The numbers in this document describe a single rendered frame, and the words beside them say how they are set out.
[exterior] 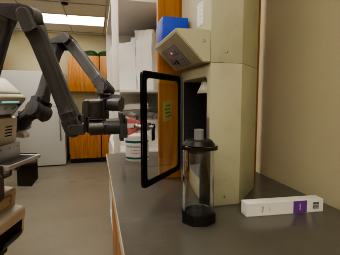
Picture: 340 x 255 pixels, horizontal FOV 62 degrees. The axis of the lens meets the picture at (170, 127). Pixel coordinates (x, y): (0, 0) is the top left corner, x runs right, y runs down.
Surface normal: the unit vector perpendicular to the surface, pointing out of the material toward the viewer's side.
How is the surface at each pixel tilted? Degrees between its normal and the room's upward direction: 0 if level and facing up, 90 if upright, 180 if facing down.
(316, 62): 90
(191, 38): 90
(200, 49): 90
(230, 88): 90
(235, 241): 0
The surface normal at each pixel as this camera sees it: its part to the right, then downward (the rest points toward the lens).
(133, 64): 0.09, 0.01
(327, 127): -0.97, 0.03
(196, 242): 0.00, -1.00
